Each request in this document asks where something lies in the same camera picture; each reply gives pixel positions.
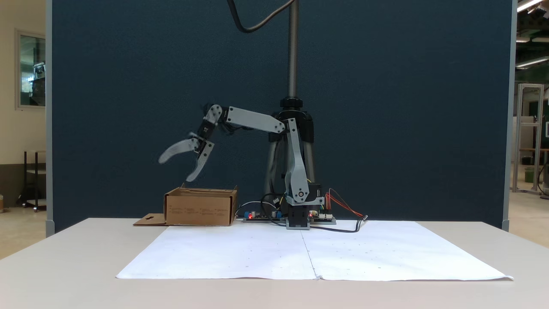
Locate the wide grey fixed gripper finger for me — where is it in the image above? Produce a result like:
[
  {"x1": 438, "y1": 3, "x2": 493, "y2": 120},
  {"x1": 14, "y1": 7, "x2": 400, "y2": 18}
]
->
[{"x1": 158, "y1": 137, "x2": 199, "y2": 165}]

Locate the black power cable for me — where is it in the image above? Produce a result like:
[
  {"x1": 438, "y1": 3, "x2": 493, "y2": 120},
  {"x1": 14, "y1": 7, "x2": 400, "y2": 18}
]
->
[{"x1": 309, "y1": 215, "x2": 369, "y2": 233}]

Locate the thick black camera cable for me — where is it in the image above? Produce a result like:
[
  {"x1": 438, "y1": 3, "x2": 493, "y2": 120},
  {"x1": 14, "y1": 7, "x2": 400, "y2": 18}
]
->
[{"x1": 227, "y1": 0, "x2": 297, "y2": 34}]

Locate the brown cardboard box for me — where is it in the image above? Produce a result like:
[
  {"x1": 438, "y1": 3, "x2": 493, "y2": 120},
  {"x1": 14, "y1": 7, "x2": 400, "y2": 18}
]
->
[{"x1": 133, "y1": 183, "x2": 239, "y2": 227}]

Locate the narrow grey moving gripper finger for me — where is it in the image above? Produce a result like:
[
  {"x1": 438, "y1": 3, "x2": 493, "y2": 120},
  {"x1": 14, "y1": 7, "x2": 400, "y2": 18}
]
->
[{"x1": 186, "y1": 141, "x2": 215, "y2": 183}]

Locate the dark blue partition panel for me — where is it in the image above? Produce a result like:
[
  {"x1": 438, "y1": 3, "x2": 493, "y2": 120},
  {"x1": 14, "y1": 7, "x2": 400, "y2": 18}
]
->
[{"x1": 45, "y1": 0, "x2": 518, "y2": 237}]

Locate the long ceiling light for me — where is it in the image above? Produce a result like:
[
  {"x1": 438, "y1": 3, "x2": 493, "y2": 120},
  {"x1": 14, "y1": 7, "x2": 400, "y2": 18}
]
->
[
  {"x1": 516, "y1": 56, "x2": 549, "y2": 70},
  {"x1": 516, "y1": 0, "x2": 544, "y2": 13}
]

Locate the red orange wire pair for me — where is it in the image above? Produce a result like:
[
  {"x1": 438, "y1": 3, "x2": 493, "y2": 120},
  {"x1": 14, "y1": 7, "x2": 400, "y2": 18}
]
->
[{"x1": 324, "y1": 188, "x2": 365, "y2": 218}]

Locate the framed wall window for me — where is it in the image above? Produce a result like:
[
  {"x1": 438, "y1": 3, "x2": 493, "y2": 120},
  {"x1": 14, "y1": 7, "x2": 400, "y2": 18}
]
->
[{"x1": 15, "y1": 29, "x2": 47, "y2": 110}]

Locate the white paper sheet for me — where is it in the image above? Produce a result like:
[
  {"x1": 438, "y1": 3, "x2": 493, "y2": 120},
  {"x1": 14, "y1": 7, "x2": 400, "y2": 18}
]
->
[
  {"x1": 301, "y1": 220, "x2": 514, "y2": 282},
  {"x1": 115, "y1": 225, "x2": 319, "y2": 281}
]

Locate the blue circuit board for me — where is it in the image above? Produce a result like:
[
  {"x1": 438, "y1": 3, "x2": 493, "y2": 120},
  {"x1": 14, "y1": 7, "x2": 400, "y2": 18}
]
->
[{"x1": 241, "y1": 209, "x2": 286, "y2": 223}]

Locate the aluminium profile frame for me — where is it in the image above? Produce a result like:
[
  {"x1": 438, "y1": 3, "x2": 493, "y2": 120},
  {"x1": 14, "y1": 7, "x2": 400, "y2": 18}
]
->
[{"x1": 512, "y1": 83, "x2": 546, "y2": 194}]

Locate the black and silver tripod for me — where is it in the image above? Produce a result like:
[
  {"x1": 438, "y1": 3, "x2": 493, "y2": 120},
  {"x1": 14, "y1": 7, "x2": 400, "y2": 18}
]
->
[{"x1": 262, "y1": 0, "x2": 319, "y2": 201}]

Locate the black arm wire bundle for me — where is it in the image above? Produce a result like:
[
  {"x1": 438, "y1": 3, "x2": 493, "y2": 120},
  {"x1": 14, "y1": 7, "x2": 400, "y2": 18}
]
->
[{"x1": 259, "y1": 192, "x2": 288, "y2": 224}]

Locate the circuit board with coloured wires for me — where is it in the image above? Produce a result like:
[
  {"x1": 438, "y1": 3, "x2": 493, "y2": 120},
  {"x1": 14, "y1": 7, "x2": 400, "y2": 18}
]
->
[{"x1": 308, "y1": 209, "x2": 337, "y2": 225}]

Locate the black shelf cart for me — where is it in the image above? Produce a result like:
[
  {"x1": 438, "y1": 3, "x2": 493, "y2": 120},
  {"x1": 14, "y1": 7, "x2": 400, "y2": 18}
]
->
[{"x1": 16, "y1": 150, "x2": 47, "y2": 212}]

